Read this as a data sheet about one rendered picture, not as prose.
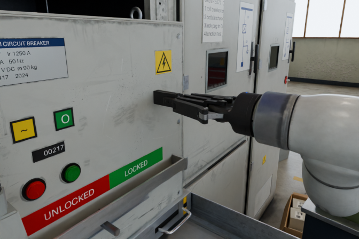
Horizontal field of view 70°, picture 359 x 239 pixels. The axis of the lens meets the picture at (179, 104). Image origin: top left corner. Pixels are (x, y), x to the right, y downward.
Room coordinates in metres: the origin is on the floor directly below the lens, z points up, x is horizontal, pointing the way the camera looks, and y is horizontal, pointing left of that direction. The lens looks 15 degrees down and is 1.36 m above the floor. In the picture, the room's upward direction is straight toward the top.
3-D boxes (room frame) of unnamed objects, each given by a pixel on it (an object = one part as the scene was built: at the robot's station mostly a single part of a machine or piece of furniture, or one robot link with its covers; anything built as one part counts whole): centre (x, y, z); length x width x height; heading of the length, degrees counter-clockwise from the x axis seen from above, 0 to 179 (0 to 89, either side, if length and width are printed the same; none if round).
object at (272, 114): (0.40, -0.16, 1.23); 0.09 x 0.06 x 0.09; 143
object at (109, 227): (0.41, 0.14, 1.02); 0.06 x 0.02 x 0.04; 53
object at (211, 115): (0.43, -0.06, 1.23); 0.05 x 0.05 x 0.02; 55
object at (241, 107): (0.45, -0.10, 1.23); 0.09 x 0.08 x 0.07; 53
